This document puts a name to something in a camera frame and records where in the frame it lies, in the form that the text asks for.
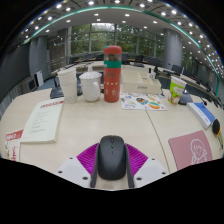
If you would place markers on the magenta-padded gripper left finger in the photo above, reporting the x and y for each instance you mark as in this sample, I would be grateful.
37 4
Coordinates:
87 160

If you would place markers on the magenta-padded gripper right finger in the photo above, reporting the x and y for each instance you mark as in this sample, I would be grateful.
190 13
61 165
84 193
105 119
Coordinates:
136 160

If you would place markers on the black computer mouse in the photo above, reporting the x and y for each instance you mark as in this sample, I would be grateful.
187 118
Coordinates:
111 156

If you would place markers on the pink mouse pad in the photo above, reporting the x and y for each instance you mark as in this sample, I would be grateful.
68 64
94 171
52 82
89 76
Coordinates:
183 146

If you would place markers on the cream paper booklet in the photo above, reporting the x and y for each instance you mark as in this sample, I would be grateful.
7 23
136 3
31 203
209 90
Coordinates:
43 121

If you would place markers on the colourful sticker sheet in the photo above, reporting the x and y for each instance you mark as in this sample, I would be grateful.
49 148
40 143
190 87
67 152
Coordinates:
141 101

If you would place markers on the white lidded mug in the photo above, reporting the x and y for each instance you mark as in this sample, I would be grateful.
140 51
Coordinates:
89 86

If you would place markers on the beige cardboard box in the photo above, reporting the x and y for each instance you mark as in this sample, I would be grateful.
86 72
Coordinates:
140 85

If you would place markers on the white paper cup stack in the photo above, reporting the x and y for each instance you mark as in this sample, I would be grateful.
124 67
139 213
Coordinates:
69 86

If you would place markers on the red and white magazine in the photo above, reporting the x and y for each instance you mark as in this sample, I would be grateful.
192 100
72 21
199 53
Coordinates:
13 143

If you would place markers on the green printed paper cup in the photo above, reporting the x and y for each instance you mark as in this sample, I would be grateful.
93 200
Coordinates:
176 91

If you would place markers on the black desk conference unit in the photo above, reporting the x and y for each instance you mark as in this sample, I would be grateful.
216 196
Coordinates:
186 98

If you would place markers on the blue and white book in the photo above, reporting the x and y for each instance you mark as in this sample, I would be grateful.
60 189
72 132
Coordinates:
203 115

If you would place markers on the red bottle with green band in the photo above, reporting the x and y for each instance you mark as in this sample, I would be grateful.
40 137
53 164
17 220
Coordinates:
112 80

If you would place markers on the grey box appliance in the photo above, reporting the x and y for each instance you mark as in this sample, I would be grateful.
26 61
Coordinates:
32 85

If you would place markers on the long curved conference desk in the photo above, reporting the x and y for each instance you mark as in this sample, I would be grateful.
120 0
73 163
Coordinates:
133 66

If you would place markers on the white upright appliance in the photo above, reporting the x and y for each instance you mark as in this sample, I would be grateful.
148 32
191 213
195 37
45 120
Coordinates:
40 78

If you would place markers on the dark office chairs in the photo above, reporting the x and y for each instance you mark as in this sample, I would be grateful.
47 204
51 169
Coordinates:
176 69

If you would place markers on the ceiling lights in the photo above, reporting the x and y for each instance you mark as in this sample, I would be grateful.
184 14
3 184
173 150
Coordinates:
142 5

